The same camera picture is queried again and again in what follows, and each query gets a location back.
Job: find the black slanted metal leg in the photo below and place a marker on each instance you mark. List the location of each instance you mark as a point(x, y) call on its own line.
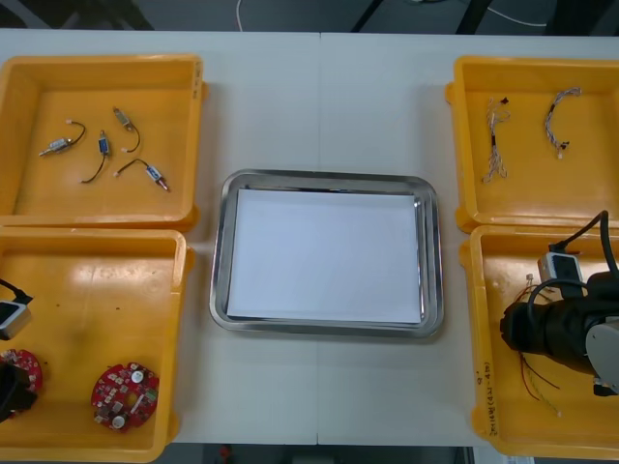
point(471, 17)
point(367, 14)

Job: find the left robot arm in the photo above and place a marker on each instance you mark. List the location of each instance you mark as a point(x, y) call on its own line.
point(12, 319)

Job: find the metal solenoid blue label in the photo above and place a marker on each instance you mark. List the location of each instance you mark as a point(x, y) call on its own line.
point(102, 145)

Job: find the yellow-orange plastic bin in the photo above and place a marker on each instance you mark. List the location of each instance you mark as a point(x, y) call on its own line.
point(97, 299)
point(503, 411)
point(184, 96)
point(527, 193)

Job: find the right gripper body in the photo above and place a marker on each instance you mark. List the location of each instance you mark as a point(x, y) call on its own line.
point(524, 328)

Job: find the steel tray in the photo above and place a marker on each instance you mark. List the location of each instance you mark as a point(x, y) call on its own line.
point(218, 270)

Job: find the metal solenoid blue-white label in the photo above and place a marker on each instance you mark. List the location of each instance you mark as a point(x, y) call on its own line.
point(154, 171)

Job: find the round red circuit board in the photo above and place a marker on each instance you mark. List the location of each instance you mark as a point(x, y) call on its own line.
point(121, 386)
point(26, 365)

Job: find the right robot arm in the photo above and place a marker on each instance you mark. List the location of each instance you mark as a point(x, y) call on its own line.
point(602, 343)

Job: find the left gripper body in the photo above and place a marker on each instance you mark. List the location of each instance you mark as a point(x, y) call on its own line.
point(14, 391)

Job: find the white paper sheet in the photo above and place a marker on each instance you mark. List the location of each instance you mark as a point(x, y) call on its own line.
point(324, 256)

